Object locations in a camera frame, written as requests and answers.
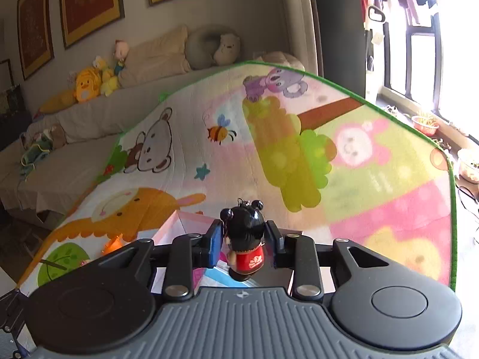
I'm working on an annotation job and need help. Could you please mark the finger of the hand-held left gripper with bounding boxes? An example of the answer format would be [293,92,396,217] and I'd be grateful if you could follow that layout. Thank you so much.
[0,288,27,331]

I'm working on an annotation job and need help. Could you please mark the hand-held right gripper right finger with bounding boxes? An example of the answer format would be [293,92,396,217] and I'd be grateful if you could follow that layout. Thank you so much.
[265,221,393,303]

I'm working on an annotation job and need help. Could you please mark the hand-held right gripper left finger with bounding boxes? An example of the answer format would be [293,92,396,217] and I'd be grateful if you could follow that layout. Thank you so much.
[99,219,225,303]

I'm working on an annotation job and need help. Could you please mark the black-haired doll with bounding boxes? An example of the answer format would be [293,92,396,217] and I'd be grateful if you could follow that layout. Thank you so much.
[220,199,267,282]

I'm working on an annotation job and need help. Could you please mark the pink cardboard box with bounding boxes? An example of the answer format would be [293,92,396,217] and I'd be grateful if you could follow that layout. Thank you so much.
[151,211,240,292]

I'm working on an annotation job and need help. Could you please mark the cartoon printed play mat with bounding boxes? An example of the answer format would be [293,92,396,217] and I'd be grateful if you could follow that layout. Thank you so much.
[19,61,458,296]

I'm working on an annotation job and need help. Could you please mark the beige sofa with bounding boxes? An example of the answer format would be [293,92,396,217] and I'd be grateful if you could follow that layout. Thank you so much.
[0,56,300,232]

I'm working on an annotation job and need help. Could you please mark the green cloth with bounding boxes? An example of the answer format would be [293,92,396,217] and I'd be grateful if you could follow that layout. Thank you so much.
[20,127,53,176]

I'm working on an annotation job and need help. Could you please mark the tan cloth bundle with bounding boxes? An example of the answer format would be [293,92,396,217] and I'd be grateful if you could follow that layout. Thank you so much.
[48,123,68,148]

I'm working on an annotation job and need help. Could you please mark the dark cabinet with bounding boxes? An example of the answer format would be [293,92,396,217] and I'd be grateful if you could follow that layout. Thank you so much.
[0,84,28,146]

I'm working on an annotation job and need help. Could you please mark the beige round cushion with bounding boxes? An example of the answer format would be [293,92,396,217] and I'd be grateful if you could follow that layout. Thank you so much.
[254,50,305,72]

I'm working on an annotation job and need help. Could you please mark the pink plant pot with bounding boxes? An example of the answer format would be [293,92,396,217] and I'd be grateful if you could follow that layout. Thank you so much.
[412,114,440,137]

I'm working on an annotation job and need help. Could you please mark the small yellow plush toy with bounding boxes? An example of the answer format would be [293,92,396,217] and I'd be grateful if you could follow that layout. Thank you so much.
[93,56,120,97]

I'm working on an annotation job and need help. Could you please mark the beige pillow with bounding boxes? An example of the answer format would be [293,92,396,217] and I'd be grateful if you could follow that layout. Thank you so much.
[118,25,191,88]

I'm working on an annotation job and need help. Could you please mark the grey bear plush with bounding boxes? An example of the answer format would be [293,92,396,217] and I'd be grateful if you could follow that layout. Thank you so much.
[213,33,242,65]

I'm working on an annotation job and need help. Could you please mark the grey neck pillow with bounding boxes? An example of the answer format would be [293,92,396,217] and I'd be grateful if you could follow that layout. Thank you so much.
[185,25,240,71]

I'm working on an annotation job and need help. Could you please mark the yellow duck plush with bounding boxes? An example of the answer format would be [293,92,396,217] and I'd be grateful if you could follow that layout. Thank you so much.
[74,67,102,103]

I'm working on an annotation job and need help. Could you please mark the long yellow cushion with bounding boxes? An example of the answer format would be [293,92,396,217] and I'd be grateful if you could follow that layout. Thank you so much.
[37,90,77,115]

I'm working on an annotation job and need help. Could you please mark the white plant pot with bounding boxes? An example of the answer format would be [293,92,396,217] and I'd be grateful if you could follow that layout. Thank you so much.
[457,149,479,184]

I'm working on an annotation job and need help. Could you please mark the baby doll with pink face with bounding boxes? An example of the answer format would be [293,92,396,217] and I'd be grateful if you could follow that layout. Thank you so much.
[113,39,130,75]

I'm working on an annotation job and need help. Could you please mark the beige curtain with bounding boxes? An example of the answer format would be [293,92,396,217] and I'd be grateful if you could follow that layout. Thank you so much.
[279,0,324,77]

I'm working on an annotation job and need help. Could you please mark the window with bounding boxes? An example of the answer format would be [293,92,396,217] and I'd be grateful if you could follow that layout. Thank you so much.
[365,0,479,120]

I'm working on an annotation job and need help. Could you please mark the medium framed red picture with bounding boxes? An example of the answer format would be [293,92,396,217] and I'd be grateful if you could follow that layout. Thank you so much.
[59,0,126,50]

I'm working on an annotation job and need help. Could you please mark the narrow framed red picture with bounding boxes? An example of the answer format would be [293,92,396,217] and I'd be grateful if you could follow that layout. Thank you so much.
[17,0,55,81]

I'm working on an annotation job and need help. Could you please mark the small dark picture frame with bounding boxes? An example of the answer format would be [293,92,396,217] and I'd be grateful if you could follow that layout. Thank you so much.
[0,59,16,88]

